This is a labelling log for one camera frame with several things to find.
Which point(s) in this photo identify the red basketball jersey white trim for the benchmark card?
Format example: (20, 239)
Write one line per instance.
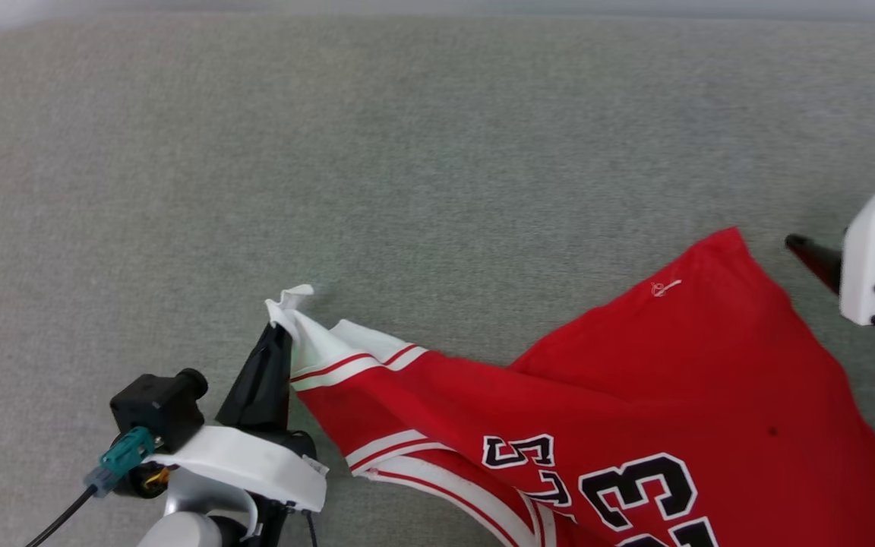
(711, 380)

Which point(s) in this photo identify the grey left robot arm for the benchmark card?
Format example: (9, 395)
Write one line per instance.
(179, 528)

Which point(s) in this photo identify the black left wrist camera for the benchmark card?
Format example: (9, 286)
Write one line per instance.
(156, 406)

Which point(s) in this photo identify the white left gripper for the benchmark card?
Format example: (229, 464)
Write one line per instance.
(247, 460)

